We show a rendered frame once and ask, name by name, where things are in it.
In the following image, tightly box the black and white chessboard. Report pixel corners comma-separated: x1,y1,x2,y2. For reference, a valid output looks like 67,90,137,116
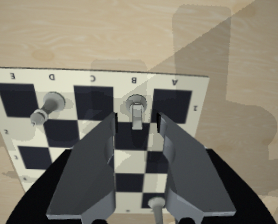
0,67,210,214

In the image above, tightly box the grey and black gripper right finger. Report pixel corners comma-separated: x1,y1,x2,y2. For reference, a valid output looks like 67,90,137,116
156,112,277,224

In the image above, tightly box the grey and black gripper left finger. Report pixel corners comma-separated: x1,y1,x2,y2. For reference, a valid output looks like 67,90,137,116
5,112,118,224

